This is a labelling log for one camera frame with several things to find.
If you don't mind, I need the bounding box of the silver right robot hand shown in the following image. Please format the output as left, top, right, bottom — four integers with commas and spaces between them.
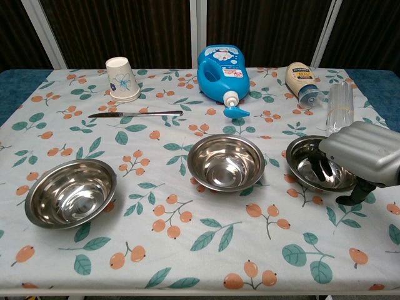
307, 121, 400, 206

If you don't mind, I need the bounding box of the stainless steel bowl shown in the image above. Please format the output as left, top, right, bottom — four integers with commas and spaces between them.
186, 134, 266, 193
24, 158, 118, 229
286, 135, 359, 193

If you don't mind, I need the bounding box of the yellow rubber band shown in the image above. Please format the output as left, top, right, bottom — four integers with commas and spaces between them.
327, 106, 354, 115

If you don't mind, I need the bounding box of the mayonnaise squeeze bottle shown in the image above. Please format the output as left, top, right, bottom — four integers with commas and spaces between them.
286, 61, 326, 109

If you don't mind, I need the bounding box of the dark brown partition panel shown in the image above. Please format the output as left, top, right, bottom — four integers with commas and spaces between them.
318, 0, 400, 72
206, 0, 336, 69
0, 0, 53, 72
39, 0, 192, 70

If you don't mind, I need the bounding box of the blue detergent pump bottle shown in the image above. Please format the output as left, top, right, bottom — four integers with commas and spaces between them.
196, 44, 251, 119

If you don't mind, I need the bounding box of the floral fruit print tablecloth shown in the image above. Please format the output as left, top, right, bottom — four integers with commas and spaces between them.
0, 67, 400, 291

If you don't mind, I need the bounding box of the steel table knife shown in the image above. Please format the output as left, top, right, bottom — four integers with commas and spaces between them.
87, 110, 184, 119

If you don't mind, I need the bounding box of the paper cup with blue flower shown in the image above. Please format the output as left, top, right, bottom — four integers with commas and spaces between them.
105, 56, 141, 103

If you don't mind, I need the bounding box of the white partition frame post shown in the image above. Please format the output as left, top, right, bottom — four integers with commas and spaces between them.
311, 0, 344, 69
20, 0, 68, 70
189, 0, 208, 68

